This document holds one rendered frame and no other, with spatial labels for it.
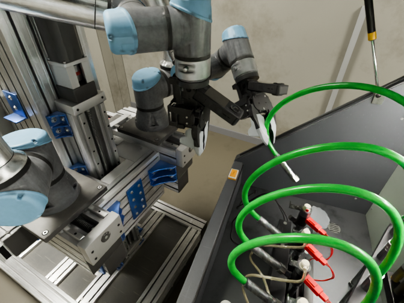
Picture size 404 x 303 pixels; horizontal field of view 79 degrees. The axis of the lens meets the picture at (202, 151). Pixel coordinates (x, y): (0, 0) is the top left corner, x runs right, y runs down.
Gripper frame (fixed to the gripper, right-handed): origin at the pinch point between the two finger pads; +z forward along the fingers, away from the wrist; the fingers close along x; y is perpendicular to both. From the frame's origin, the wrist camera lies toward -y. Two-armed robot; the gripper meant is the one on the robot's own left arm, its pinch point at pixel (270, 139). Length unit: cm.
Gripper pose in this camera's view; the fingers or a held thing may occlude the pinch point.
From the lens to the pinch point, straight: 73.4
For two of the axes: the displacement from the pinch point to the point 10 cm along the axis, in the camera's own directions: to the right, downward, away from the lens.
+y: -5.4, 2.2, 8.2
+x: -8.0, 1.7, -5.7
